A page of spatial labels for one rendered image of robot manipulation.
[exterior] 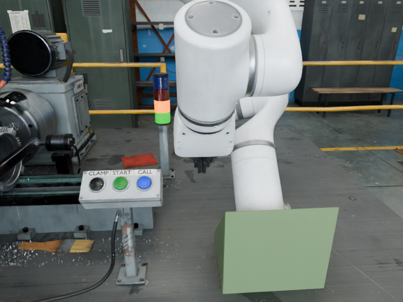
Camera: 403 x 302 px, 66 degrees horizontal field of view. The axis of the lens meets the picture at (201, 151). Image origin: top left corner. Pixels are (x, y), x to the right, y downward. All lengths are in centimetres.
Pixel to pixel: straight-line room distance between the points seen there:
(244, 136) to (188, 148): 33
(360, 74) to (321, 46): 91
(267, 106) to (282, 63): 47
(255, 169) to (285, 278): 26
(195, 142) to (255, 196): 31
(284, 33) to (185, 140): 21
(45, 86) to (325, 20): 515
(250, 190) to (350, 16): 548
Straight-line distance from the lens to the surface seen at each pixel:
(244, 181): 78
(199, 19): 35
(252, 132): 82
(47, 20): 430
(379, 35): 648
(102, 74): 418
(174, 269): 85
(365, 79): 649
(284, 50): 39
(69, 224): 104
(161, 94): 118
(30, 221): 107
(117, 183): 68
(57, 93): 143
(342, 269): 92
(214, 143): 50
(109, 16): 411
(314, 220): 72
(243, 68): 37
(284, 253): 75
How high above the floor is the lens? 138
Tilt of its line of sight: 22 degrees down
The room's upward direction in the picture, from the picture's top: straight up
